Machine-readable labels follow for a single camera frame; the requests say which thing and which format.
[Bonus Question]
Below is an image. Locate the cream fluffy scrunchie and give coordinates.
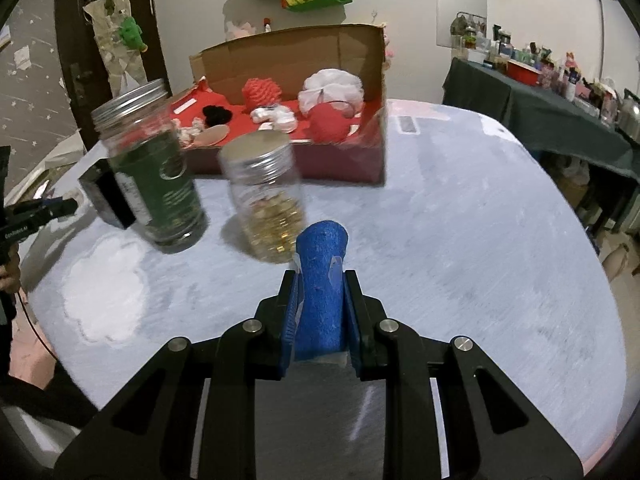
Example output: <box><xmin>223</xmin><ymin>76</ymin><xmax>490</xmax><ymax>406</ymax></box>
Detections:
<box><xmin>171</xmin><ymin>117</ymin><xmax>206</xmax><ymax>148</ymax></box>

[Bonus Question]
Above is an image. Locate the blue sponge roll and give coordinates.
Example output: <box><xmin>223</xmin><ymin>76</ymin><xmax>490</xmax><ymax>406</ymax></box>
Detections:
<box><xmin>295</xmin><ymin>220</ymin><xmax>348</xmax><ymax>361</ymax></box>

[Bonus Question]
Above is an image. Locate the red plush pouch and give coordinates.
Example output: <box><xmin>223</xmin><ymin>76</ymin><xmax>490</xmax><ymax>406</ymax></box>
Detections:
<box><xmin>308</xmin><ymin>101</ymin><xmax>357</xmax><ymax>144</ymax></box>

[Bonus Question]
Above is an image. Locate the white fluffy rabbit hair clip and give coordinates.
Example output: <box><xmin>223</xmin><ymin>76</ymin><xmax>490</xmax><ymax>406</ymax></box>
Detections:
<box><xmin>250</xmin><ymin>104</ymin><xmax>298</xmax><ymax>133</ymax></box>

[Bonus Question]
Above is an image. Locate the person's left hand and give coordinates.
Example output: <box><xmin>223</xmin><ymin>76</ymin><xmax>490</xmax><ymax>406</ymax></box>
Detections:
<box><xmin>0</xmin><ymin>252</ymin><xmax>21</xmax><ymax>295</ymax></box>

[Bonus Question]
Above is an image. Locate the black rectangular box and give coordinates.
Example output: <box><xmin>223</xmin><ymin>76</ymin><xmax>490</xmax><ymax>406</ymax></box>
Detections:
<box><xmin>78</xmin><ymin>158</ymin><xmax>136</xmax><ymax>230</ymax></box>

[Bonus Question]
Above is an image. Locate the green tea glass jar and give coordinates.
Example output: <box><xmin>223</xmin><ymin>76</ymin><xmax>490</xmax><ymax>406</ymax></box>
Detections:
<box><xmin>91</xmin><ymin>79</ymin><xmax>207</xmax><ymax>252</ymax></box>

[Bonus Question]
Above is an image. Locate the grey patterned table cloth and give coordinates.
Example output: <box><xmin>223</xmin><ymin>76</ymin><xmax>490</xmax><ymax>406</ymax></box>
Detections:
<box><xmin>21</xmin><ymin>101</ymin><xmax>632</xmax><ymax>460</ymax></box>

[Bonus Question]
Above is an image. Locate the green plush on door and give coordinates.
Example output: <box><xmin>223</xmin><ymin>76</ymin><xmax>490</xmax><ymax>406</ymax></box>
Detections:
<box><xmin>118</xmin><ymin>16</ymin><xmax>148</xmax><ymax>52</ymax></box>

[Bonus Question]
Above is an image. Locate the glass jar of yellow capsules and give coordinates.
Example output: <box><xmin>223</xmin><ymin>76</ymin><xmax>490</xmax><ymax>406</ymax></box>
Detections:
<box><xmin>218</xmin><ymin>130</ymin><xmax>306</xmax><ymax>263</ymax></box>

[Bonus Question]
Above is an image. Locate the red mesh bath pouf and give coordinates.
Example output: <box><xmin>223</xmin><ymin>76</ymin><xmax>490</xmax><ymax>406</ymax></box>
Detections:
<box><xmin>242</xmin><ymin>78</ymin><xmax>282</xmax><ymax>112</ymax></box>

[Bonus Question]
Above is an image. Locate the dark green side table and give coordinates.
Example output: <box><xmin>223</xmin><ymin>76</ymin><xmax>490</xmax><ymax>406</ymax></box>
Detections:
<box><xmin>442</xmin><ymin>58</ymin><xmax>639</xmax><ymax>180</ymax></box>

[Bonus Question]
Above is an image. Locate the red-lined cardboard box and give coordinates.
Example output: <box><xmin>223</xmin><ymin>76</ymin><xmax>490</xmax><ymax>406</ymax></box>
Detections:
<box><xmin>169</xmin><ymin>24</ymin><xmax>386</xmax><ymax>185</ymax></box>

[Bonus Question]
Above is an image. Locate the white mesh bath pouf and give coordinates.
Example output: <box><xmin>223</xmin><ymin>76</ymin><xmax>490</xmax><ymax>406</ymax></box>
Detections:
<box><xmin>298</xmin><ymin>68</ymin><xmax>364</xmax><ymax>116</ymax></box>

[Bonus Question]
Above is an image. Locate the red container on side table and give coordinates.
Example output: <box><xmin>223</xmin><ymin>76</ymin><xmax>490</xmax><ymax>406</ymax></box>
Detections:
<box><xmin>506</xmin><ymin>60</ymin><xmax>540</xmax><ymax>87</ymax></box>

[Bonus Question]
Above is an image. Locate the steel kettle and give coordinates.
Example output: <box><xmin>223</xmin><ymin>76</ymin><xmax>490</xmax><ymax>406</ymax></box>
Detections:
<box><xmin>617</xmin><ymin>89</ymin><xmax>640</xmax><ymax>144</ymax></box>

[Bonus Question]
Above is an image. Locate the pink plush behind box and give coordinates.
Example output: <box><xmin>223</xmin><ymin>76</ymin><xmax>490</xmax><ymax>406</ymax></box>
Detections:
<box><xmin>381</xmin><ymin>23</ymin><xmax>394</xmax><ymax>70</ymax></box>

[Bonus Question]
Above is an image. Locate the pink plush toy on wall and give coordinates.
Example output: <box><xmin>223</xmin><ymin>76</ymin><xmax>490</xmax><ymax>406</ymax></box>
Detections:
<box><xmin>226</xmin><ymin>21</ymin><xmax>256</xmax><ymax>41</ymax></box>

